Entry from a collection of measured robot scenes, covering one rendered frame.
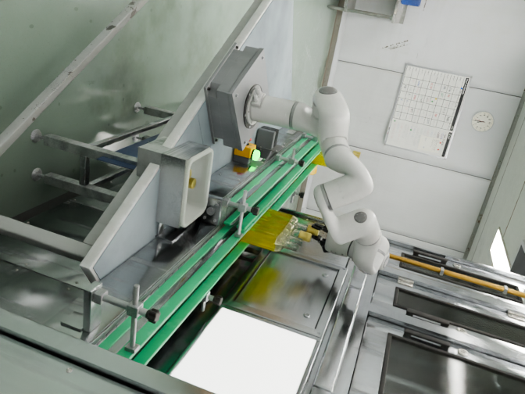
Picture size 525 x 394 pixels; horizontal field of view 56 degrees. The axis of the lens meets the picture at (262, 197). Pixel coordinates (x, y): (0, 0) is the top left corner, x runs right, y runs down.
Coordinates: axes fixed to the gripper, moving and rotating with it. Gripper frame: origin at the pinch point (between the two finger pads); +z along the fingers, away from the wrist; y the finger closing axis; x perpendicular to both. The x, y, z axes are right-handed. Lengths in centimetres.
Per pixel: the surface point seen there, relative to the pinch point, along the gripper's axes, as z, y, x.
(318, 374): -32, -12, 53
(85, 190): 84, -3, 40
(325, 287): -13.3, -12.7, 12.6
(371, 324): -33.3, -16.8, 14.7
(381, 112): 168, -62, -543
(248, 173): 29.9, 15.2, 7.4
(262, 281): 4.4, -12.6, 27.0
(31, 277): 59, -14, 79
